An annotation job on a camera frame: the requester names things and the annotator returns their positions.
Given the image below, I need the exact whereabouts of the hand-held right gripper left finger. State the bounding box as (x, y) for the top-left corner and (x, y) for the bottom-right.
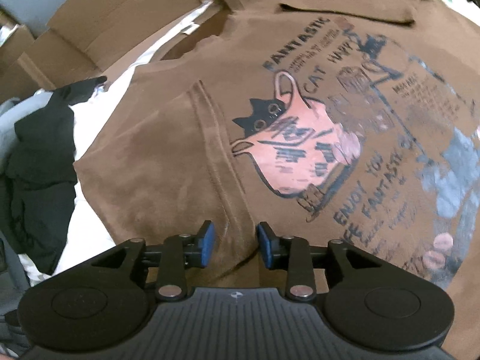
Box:
(90, 220), (216, 301)

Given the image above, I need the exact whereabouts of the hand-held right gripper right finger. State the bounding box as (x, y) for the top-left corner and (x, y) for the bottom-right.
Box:
(256, 222), (389, 301)

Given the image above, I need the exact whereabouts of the brown printed t-shirt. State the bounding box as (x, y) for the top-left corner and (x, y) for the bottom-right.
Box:
(73, 0), (480, 349)

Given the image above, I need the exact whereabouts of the cream bear printed blanket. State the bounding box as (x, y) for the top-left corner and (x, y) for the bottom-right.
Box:
(22, 0), (480, 289)

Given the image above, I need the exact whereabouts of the crumpled black garment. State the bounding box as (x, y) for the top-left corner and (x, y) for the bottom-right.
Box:
(0, 76), (107, 275)

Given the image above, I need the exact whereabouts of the grey-blue neck pillow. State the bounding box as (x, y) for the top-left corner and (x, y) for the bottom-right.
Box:
(0, 90), (55, 121)

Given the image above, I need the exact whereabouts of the flattened cardboard box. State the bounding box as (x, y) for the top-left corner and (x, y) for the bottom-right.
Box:
(0, 0), (278, 94)

